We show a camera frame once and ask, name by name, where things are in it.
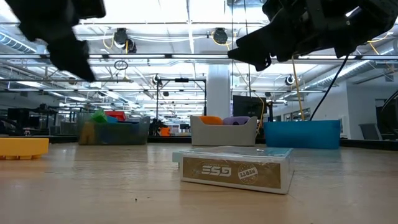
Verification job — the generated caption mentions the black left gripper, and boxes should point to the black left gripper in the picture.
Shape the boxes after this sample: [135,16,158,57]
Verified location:
[5,0,96,83]

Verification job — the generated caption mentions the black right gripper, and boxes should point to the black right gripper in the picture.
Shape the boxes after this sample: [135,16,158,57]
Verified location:
[227,0,346,72]

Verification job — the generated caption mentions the purple foam die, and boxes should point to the purple foam die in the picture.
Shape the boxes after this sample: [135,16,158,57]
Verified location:
[223,116,251,126]

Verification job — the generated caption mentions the red toy block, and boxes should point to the red toy block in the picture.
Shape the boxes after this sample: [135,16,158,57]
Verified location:
[104,110,127,122]

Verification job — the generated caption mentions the orange foam die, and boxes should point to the orange foam die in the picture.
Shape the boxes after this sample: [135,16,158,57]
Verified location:
[198,115,224,126]

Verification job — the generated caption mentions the black monitor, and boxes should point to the black monitor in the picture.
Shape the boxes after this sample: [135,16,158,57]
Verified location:
[232,95,259,119]

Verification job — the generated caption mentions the white building column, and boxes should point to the white building column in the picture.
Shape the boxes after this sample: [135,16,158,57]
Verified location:
[206,63,233,121]

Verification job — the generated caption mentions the grey plastic bin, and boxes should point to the grey plastic bin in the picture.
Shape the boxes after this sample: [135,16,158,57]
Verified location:
[190,115,259,147]

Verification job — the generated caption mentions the teal plastic bin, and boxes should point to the teal plastic bin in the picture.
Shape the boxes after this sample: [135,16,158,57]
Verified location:
[262,119,341,150]

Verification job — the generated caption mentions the clear smoky plastic container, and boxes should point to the clear smoky plastic container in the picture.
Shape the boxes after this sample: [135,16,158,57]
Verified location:
[76,112,151,146]

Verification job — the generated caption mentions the yellow flat toy plate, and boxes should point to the yellow flat toy plate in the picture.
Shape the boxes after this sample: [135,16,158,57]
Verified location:
[0,137,50,161]

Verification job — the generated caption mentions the gold playing card box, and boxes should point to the gold playing card box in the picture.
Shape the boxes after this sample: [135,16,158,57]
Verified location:
[179,146,295,195]

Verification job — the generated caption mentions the grey chair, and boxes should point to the grey chair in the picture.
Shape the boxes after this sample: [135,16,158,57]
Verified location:
[358,123,382,141]

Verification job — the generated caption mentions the black curved stand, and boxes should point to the black curved stand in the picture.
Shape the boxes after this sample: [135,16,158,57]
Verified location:
[374,89,398,137]

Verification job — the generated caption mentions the black ceiling cable reel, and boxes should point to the black ceiling cable reel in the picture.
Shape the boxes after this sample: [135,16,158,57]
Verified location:
[213,27,229,45]
[112,27,137,54]
[284,73,297,87]

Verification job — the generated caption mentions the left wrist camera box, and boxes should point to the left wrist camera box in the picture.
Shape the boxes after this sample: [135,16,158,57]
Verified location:
[73,0,107,19]

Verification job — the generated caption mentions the yellow cable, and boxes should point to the yellow cable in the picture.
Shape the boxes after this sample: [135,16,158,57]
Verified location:
[290,55,305,121]

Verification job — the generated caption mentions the dark hanging cable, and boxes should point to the dark hanging cable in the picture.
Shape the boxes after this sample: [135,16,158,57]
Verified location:
[309,54,351,121]

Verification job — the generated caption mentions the black gantry frame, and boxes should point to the black gantry frame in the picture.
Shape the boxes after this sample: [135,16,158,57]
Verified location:
[156,77,208,121]

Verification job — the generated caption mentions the silver air duct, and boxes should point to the silver air duct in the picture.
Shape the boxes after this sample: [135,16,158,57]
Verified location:
[306,58,398,90]

